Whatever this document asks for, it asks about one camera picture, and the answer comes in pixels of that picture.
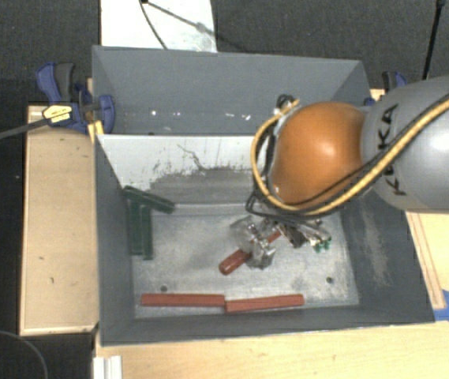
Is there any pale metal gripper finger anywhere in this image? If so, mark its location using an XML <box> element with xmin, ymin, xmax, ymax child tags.
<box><xmin>230</xmin><ymin>216</ymin><xmax>267</xmax><ymax>249</ymax></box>
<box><xmin>246</xmin><ymin>239</ymin><xmax>278</xmax><ymax>272</ymax></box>

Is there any red-brown block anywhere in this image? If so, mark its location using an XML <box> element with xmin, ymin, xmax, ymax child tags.
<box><xmin>219</xmin><ymin>231</ymin><xmax>282</xmax><ymax>277</ymax></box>
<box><xmin>140</xmin><ymin>292</ymin><xmax>226</xmax><ymax>309</ymax></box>
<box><xmin>223</xmin><ymin>294</ymin><xmax>305</xmax><ymax>314</ymax></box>

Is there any grey metal bin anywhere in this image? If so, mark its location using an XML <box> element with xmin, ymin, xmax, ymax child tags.
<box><xmin>91</xmin><ymin>44</ymin><xmax>436</xmax><ymax>347</ymax></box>

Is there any dark green flat block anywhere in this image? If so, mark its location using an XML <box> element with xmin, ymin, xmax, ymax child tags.
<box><xmin>122</xmin><ymin>185</ymin><xmax>176</xmax><ymax>215</ymax></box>
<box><xmin>140</xmin><ymin>205</ymin><xmax>155</xmax><ymax>261</ymax></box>
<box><xmin>127</xmin><ymin>200</ymin><xmax>144</xmax><ymax>257</ymax></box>

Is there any pale wood board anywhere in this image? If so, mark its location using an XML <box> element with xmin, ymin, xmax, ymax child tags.
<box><xmin>18</xmin><ymin>103</ymin><xmax>101</xmax><ymax>337</ymax></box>

